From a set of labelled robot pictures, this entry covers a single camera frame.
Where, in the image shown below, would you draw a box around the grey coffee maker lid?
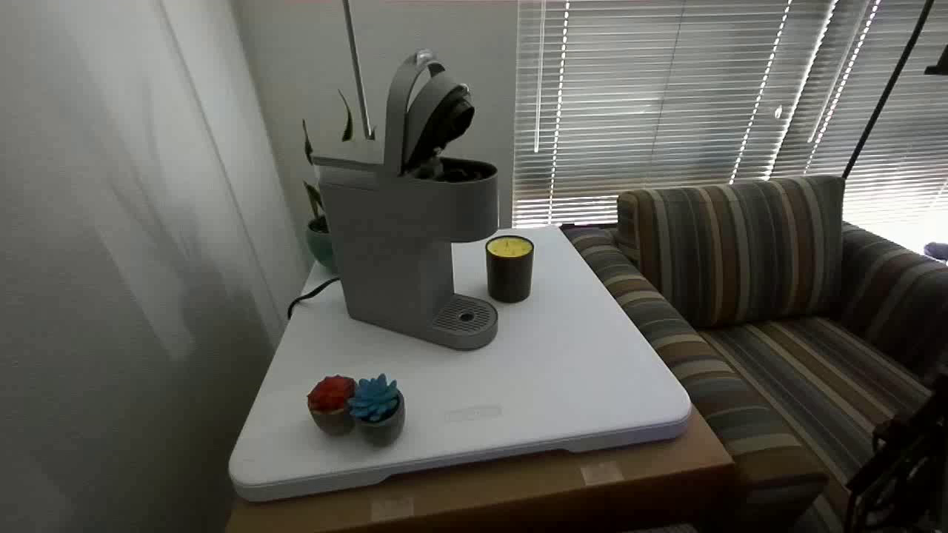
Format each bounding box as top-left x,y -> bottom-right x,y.
383,49 -> 476,179

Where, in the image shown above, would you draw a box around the grey coffee maker body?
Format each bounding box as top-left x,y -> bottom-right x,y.
310,153 -> 504,354

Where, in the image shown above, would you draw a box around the yellow candle in dark jar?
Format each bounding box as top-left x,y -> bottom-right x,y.
482,230 -> 540,305

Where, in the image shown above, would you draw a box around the white table board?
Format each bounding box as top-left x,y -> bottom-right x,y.
227,224 -> 695,504

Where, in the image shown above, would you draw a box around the snake plant in teal pot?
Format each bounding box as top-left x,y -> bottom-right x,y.
297,87 -> 361,278

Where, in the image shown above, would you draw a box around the thin grey lamp pole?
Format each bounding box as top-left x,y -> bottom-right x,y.
341,0 -> 377,142

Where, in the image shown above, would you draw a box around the brown wooden table base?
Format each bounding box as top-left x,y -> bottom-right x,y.
223,409 -> 741,533

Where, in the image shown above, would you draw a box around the white window blinds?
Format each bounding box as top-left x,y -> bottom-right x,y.
513,0 -> 948,253

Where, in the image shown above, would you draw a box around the striped sofa back cushion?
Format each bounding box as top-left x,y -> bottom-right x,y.
615,175 -> 846,330

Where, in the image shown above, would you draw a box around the striped sofa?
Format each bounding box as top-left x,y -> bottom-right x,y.
561,175 -> 948,533

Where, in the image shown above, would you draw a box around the thin black slanted pole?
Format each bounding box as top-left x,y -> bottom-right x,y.
840,0 -> 937,182

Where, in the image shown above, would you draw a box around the black tripod stand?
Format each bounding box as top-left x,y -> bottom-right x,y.
845,369 -> 948,533

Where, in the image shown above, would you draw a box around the black power cable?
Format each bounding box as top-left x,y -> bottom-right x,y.
284,273 -> 343,321

